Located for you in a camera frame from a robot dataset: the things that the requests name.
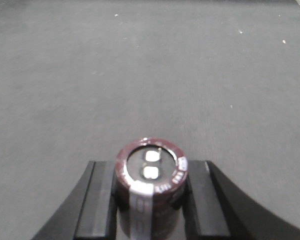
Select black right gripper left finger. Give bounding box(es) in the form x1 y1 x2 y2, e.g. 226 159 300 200
33 161 117 240

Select brown cylindrical capacitor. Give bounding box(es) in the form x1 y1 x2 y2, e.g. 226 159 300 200
114 137 189 240

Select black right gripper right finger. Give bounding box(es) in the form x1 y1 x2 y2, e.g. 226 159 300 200
182 160 300 240

